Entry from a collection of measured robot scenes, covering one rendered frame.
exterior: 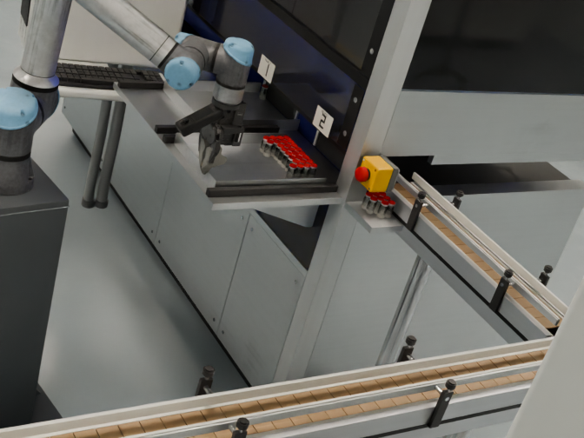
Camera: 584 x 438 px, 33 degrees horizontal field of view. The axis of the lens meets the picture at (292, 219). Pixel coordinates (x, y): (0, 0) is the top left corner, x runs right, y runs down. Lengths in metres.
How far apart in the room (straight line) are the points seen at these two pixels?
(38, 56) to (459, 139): 1.16
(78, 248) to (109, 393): 0.81
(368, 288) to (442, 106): 0.60
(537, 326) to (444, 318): 0.96
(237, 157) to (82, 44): 0.80
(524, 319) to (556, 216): 1.00
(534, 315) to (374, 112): 0.66
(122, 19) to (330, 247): 0.90
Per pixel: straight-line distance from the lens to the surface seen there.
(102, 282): 3.65
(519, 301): 2.40
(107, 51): 3.32
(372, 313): 3.02
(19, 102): 2.46
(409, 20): 2.49
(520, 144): 2.99
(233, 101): 2.43
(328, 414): 1.83
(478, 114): 2.80
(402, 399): 1.93
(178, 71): 2.27
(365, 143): 2.60
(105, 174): 3.65
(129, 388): 3.20
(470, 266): 2.46
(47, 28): 2.49
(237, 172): 2.64
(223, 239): 3.26
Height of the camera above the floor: 2.06
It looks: 28 degrees down
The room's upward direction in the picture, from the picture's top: 17 degrees clockwise
